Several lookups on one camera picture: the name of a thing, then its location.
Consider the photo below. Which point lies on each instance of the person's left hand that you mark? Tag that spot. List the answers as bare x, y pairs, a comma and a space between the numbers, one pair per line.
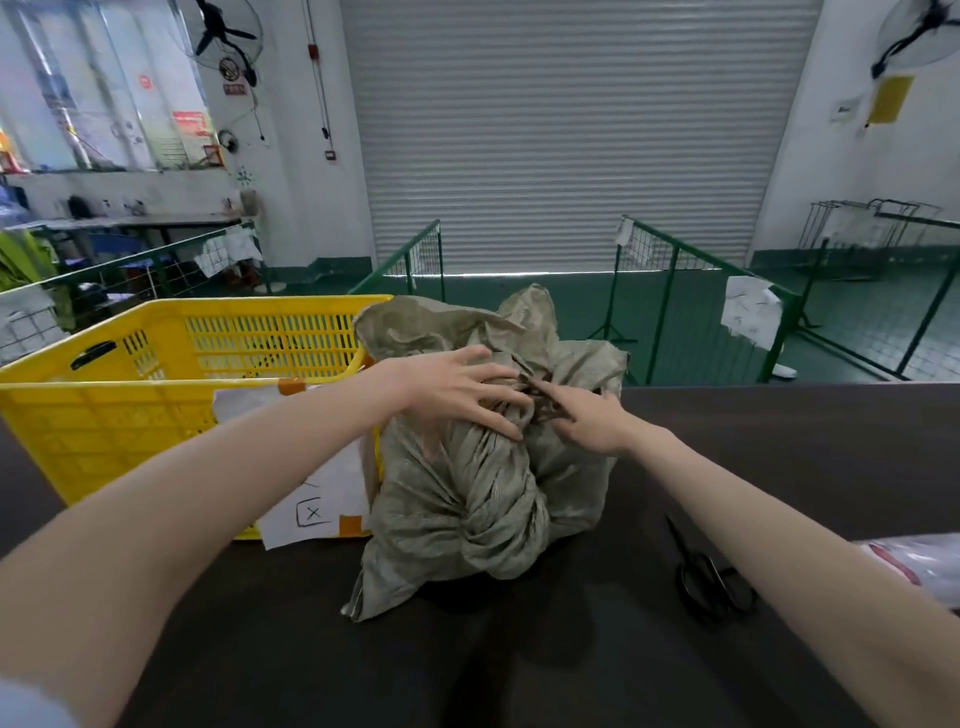
450, 390

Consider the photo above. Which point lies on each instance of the person's right hand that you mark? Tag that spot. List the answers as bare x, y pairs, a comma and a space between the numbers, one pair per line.
596, 424

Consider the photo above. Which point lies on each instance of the grey-green woven sack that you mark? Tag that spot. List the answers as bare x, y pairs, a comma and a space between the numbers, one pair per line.
465, 495

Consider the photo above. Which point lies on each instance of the black scissors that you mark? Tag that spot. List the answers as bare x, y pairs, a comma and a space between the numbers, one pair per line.
681, 541

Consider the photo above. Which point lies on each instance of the yellow plastic crate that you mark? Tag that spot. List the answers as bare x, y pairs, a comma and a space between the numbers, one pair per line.
90, 427

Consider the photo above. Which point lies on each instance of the person's right forearm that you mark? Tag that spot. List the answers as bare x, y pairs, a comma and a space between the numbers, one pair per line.
787, 562

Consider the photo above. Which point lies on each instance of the person's left forearm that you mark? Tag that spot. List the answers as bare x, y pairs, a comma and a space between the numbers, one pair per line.
187, 510

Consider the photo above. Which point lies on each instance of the person's light blue sleeve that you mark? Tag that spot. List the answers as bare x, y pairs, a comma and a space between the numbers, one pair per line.
30, 709

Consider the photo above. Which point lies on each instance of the orange tape piece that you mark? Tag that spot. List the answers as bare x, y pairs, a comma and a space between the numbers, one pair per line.
292, 387
350, 526

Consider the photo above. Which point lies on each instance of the white handwritten paper sign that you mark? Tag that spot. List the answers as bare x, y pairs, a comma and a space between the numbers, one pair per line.
330, 495

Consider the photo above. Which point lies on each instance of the white handwritten paper sheet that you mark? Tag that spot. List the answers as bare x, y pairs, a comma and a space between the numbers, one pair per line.
750, 311

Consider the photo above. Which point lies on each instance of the small white paper tag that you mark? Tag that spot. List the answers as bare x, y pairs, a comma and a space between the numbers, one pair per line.
624, 232

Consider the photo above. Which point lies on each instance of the crumpled white paper sheet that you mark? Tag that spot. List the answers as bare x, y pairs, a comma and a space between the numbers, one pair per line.
225, 251

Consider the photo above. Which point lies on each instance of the grey roller shutter door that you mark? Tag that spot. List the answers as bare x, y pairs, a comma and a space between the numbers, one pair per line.
562, 135

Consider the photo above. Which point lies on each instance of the grey workbench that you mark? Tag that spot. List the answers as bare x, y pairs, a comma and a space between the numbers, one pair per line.
150, 220

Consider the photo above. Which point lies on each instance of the round red warning sign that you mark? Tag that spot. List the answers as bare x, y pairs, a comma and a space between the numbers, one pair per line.
231, 71

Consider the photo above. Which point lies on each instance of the yellow-green safety vest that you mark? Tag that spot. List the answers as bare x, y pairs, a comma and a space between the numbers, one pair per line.
26, 259

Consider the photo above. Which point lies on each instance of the large metal-framed window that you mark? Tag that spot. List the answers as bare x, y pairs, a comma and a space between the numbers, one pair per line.
60, 90

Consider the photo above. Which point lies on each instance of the black wall fan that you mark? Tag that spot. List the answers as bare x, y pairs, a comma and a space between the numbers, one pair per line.
228, 140

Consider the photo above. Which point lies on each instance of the row of wall posters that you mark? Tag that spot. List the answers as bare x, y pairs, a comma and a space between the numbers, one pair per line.
187, 124

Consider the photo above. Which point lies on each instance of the small white wall plate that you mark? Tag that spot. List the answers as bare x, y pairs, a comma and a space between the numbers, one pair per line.
844, 110

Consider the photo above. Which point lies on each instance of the large white wall fan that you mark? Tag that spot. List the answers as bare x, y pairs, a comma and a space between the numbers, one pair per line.
217, 30
922, 26

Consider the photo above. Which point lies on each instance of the yellow wall notice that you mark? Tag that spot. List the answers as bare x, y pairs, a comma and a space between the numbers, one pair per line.
890, 99

